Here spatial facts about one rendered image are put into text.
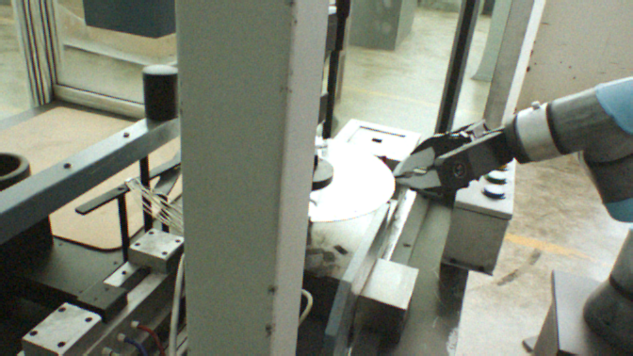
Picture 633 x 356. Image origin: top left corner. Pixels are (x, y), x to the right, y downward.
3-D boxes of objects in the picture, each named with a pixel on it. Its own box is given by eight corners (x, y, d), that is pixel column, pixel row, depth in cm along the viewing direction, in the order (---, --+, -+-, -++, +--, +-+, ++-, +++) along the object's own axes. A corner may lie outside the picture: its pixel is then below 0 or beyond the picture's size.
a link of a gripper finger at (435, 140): (420, 169, 83) (471, 154, 77) (416, 173, 81) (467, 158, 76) (410, 142, 82) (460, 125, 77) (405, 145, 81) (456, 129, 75)
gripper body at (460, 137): (466, 171, 85) (541, 152, 77) (447, 190, 78) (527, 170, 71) (449, 128, 84) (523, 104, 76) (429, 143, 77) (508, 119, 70)
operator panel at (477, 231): (455, 201, 132) (468, 147, 125) (499, 212, 129) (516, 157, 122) (439, 262, 108) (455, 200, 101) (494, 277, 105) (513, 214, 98)
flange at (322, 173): (337, 187, 91) (339, 174, 89) (273, 186, 89) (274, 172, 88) (330, 159, 100) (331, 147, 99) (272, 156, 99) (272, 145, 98)
